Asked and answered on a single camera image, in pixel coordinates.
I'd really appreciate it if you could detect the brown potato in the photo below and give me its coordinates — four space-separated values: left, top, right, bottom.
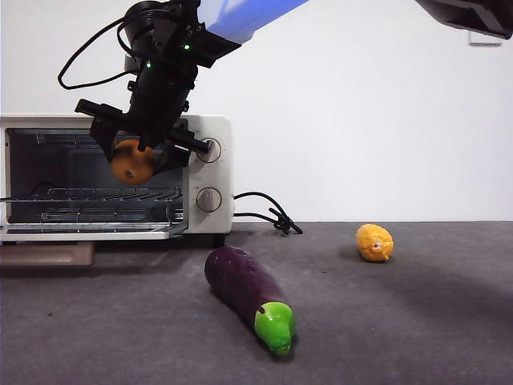
111 138 156 187

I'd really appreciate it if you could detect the oven door with beige handle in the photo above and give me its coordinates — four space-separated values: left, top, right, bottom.
0 221 190 267

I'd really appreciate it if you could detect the white toaster oven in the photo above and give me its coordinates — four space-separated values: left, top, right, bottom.
0 114 233 248

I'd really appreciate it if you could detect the round beige oven knob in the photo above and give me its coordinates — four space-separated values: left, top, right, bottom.
197 138 223 164
196 186 223 213

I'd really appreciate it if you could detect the purple eggplant with green stem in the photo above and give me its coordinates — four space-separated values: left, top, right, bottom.
204 245 297 358

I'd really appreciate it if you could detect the yellow lemon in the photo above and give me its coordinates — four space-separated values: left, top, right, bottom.
355 223 395 263

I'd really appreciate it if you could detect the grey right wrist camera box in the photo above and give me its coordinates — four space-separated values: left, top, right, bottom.
123 53 141 75

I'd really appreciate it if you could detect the metal wire oven rack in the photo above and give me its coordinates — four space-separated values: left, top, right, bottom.
0 185 184 225

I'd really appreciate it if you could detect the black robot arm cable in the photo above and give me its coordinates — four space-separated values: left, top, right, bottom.
57 14 139 91

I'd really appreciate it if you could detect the black oven power cable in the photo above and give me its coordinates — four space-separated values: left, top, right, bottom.
233 191 304 236

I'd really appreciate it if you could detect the white wall socket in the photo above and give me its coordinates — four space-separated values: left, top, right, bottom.
468 30 503 47

